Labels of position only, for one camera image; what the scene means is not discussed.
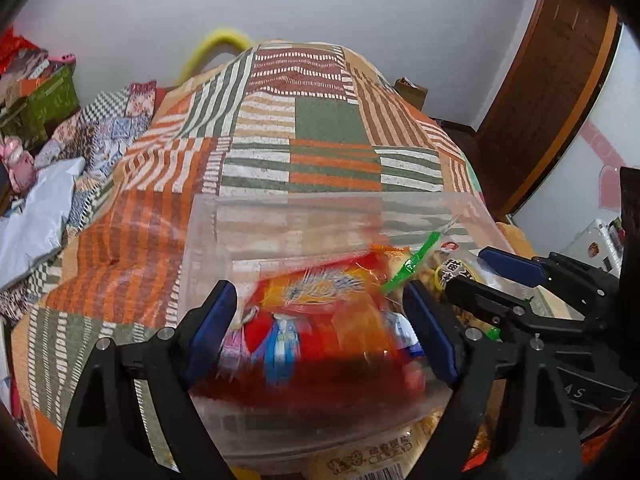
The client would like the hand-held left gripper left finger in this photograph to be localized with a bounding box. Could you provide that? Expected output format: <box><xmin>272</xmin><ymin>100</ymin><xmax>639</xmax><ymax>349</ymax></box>
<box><xmin>57</xmin><ymin>280</ymin><xmax>238</xmax><ymax>480</ymax></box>

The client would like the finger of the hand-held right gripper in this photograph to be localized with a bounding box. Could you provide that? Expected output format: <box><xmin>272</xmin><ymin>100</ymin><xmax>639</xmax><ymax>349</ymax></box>
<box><xmin>477</xmin><ymin>247</ymin><xmax>562</xmax><ymax>287</ymax></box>
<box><xmin>444</xmin><ymin>274</ymin><xmax>537</xmax><ymax>332</ymax></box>

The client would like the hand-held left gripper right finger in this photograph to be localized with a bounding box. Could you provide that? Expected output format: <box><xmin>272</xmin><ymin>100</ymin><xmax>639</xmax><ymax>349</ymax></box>
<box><xmin>402</xmin><ymin>281</ymin><xmax>586</xmax><ymax>480</ymax></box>

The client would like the clear snack bag green seal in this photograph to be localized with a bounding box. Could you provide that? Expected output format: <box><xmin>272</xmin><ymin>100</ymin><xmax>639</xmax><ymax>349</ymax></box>
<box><xmin>380</xmin><ymin>221</ymin><xmax>551</xmax><ymax>342</ymax></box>

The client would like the red snack packet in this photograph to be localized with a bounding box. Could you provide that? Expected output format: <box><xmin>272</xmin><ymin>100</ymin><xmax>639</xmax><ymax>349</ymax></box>
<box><xmin>220</xmin><ymin>252</ymin><xmax>427</xmax><ymax>397</ymax></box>

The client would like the clear plastic container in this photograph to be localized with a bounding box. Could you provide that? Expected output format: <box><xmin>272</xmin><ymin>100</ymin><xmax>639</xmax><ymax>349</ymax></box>
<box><xmin>187</xmin><ymin>192</ymin><xmax>507</xmax><ymax>467</ymax></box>

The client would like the white carton box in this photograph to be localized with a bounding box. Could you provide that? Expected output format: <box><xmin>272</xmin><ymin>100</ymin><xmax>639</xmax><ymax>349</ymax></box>
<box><xmin>559</xmin><ymin>217</ymin><xmax>622</xmax><ymax>277</ymax></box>

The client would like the yellow snack packet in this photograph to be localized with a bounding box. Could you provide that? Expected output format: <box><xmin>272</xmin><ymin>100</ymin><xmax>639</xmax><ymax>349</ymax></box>
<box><xmin>300</xmin><ymin>410</ymin><xmax>497</xmax><ymax>480</ymax></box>

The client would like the brown wooden door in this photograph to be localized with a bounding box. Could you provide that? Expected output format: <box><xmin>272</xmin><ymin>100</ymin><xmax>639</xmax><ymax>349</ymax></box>
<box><xmin>474</xmin><ymin>0</ymin><xmax>622</xmax><ymax>222</ymax></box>

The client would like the brown cardboard box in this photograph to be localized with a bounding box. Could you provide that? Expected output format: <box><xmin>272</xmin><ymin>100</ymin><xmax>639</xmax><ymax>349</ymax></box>
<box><xmin>394</xmin><ymin>77</ymin><xmax>429</xmax><ymax>112</ymax></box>

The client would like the white plastic bag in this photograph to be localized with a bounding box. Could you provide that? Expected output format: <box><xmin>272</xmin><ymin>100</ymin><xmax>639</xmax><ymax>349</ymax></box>
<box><xmin>0</xmin><ymin>157</ymin><xmax>87</xmax><ymax>292</ymax></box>

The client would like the striped patchwork blanket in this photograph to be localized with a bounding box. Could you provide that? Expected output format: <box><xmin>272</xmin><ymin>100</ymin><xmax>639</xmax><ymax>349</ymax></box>
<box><xmin>10</xmin><ymin>40</ymin><xmax>531</xmax><ymax>471</ymax></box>

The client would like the checked patchwork quilt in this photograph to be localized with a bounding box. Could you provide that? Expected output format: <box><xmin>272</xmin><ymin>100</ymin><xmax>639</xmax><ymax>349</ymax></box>
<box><xmin>34</xmin><ymin>82</ymin><xmax>159</xmax><ymax>233</ymax></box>

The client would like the pink plush toy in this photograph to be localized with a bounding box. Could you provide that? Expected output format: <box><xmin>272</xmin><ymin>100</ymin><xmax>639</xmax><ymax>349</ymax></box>
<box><xmin>0</xmin><ymin>137</ymin><xmax>37</xmax><ymax>194</ymax></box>

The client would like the yellow foam tube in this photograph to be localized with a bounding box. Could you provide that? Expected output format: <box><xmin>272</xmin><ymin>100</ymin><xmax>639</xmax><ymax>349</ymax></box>
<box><xmin>179</xmin><ymin>29</ymin><xmax>252</xmax><ymax>86</ymax></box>

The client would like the green storage box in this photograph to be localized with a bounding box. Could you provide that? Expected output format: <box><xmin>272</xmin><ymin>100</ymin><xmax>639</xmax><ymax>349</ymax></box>
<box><xmin>0</xmin><ymin>64</ymin><xmax>82</xmax><ymax>147</ymax></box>

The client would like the red patterned packet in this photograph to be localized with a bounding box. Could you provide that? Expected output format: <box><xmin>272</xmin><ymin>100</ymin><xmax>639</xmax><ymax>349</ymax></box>
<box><xmin>0</xmin><ymin>27</ymin><xmax>32</xmax><ymax>77</ymax></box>

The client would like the pink wall sticker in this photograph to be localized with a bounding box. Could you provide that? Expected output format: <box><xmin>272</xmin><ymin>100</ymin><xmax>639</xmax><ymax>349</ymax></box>
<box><xmin>582</xmin><ymin>120</ymin><xmax>624</xmax><ymax>211</ymax></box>

